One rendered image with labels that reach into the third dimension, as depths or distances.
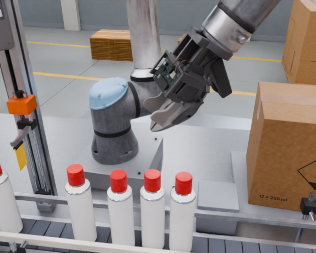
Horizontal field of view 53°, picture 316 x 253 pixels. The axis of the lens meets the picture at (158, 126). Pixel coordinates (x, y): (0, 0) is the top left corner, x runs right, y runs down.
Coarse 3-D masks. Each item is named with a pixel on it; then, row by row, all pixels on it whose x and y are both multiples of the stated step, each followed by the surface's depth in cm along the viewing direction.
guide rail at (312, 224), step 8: (16, 192) 76; (24, 200) 75; (32, 200) 75; (40, 200) 75; (48, 200) 74; (56, 200) 74; (64, 200) 74; (96, 200) 74; (136, 208) 72; (168, 208) 71; (200, 216) 70; (208, 216) 70; (216, 216) 70; (224, 216) 70; (232, 216) 69; (240, 216) 69; (248, 216) 69; (256, 216) 69; (264, 216) 69; (272, 224) 69; (280, 224) 69; (288, 224) 68; (296, 224) 68; (304, 224) 68; (312, 224) 67
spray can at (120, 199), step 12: (120, 180) 61; (108, 192) 64; (120, 192) 63; (108, 204) 65; (120, 204) 63; (132, 204) 66; (120, 216) 65; (132, 216) 67; (120, 228) 66; (132, 228) 68; (120, 240) 68; (132, 240) 70
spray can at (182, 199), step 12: (180, 180) 61; (180, 192) 62; (192, 192) 63; (180, 204) 62; (192, 204) 63; (180, 216) 64; (192, 216) 65; (180, 228) 66; (192, 228) 67; (180, 240) 67
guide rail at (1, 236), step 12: (0, 240) 72; (36, 240) 70; (48, 240) 69; (60, 240) 69; (72, 240) 69; (108, 252) 69; (120, 252) 68; (132, 252) 68; (144, 252) 67; (156, 252) 67; (168, 252) 67; (180, 252) 67
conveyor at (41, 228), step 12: (24, 228) 77; (36, 228) 77; (48, 228) 77; (60, 228) 77; (72, 228) 77; (96, 228) 77; (108, 228) 77; (96, 240) 74; (108, 240) 74; (168, 240) 74; (192, 240) 74; (204, 240) 74; (216, 240) 74; (228, 240) 74; (72, 252) 71; (84, 252) 71; (96, 252) 71; (192, 252) 71; (204, 252) 71; (216, 252) 71; (228, 252) 71; (240, 252) 71; (252, 252) 71; (264, 252) 71; (276, 252) 71; (288, 252) 71; (300, 252) 71; (312, 252) 71
